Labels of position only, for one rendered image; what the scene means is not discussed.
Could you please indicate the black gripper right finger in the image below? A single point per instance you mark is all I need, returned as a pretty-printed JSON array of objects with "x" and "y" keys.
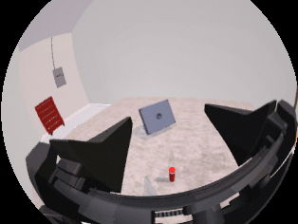
[{"x": 239, "y": 128}]

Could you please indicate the red peg with white band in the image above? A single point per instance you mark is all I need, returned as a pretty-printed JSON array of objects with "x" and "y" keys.
[{"x": 172, "y": 174}]

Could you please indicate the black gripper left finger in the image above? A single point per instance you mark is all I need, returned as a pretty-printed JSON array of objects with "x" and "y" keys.
[{"x": 104, "y": 156}]

